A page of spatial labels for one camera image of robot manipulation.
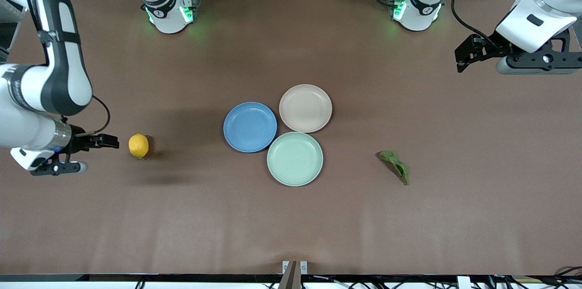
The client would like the dark camera pole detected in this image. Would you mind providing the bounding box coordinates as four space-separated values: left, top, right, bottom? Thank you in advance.
278 260 297 289

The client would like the green lettuce leaf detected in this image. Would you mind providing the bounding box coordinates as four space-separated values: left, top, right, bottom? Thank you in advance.
380 149 411 186

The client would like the yellow lemon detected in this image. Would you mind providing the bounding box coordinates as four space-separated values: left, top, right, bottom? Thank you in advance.
128 133 150 159

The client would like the mint green plate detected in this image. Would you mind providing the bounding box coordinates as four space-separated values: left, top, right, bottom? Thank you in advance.
266 131 324 187

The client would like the beige plate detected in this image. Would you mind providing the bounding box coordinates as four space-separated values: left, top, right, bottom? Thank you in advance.
279 84 333 134

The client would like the small metal table bracket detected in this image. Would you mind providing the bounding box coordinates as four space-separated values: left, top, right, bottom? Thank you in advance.
282 260 308 276

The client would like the blue plate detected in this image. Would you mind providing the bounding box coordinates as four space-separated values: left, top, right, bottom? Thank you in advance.
223 101 278 153

